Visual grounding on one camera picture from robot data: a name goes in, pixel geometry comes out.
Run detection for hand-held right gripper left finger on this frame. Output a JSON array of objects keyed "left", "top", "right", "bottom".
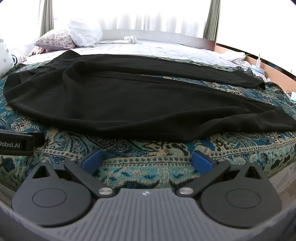
[{"left": 31, "top": 149, "right": 116, "bottom": 199}]

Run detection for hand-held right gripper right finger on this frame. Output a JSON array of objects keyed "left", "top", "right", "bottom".
[{"left": 175, "top": 150, "right": 265, "bottom": 198}]

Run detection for black pants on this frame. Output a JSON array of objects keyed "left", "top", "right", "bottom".
[{"left": 3, "top": 50, "right": 296, "bottom": 142}]

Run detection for teal paisley blanket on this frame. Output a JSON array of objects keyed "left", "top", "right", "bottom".
[{"left": 0, "top": 54, "right": 296, "bottom": 186}]

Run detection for white leaf print pillow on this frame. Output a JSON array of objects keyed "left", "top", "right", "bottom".
[{"left": 0, "top": 35, "right": 27, "bottom": 78}]

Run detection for light blue box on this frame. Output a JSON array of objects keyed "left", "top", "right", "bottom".
[{"left": 251, "top": 63, "right": 267, "bottom": 77}]

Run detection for crumpled white cloth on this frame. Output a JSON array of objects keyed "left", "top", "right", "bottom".
[{"left": 221, "top": 51, "right": 247, "bottom": 67}]

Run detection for floral pillow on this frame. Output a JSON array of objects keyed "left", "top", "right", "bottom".
[{"left": 34, "top": 29, "right": 77, "bottom": 51}]

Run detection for white bed sheet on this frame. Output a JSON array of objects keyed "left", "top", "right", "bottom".
[{"left": 21, "top": 39, "right": 246, "bottom": 68}]

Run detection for small white cloth bundle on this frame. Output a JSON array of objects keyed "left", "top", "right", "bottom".
[{"left": 97, "top": 35, "right": 143, "bottom": 45}]

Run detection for grey bed headboard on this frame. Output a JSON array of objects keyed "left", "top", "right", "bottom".
[{"left": 102, "top": 29, "right": 216, "bottom": 50}]

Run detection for grey green curtain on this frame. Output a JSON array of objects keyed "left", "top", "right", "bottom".
[
  {"left": 39, "top": 0, "right": 55, "bottom": 37},
  {"left": 203, "top": 0, "right": 221, "bottom": 41}
]

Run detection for sheer white curtain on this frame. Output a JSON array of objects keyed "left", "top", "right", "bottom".
[{"left": 52, "top": 0, "right": 211, "bottom": 39}]

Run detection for wooden bed frame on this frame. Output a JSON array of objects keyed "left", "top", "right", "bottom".
[{"left": 214, "top": 43, "right": 296, "bottom": 99}]

